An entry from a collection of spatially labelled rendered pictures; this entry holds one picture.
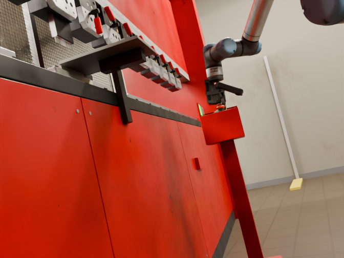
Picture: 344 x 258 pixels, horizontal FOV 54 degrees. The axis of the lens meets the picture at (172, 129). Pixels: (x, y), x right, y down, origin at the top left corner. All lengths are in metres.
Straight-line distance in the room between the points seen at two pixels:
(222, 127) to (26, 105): 0.89
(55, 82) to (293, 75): 4.43
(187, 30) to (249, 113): 2.05
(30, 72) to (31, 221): 0.28
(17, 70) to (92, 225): 0.35
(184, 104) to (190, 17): 0.83
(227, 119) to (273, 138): 3.61
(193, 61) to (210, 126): 1.94
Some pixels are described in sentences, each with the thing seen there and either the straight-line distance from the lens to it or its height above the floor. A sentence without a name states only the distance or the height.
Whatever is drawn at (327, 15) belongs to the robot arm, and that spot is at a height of 0.90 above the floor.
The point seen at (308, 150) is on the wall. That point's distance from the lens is 4.97.
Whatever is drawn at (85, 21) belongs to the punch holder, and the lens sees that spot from 1.34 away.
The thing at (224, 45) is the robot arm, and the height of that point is 1.04.
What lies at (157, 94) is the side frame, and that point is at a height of 1.30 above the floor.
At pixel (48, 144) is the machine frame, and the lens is 0.70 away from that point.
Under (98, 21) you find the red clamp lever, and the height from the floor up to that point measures 1.20.
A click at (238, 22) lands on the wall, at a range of 5.30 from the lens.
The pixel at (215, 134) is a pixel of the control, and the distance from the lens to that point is 1.40.
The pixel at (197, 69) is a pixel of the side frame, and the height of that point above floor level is 1.42.
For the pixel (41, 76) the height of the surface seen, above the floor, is 0.85.
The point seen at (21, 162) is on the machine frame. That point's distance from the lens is 0.63.
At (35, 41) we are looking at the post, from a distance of 2.53.
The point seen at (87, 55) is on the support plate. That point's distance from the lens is 1.07.
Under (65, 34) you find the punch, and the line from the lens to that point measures 1.24.
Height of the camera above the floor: 0.62
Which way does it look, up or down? 6 degrees up
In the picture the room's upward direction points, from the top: 13 degrees counter-clockwise
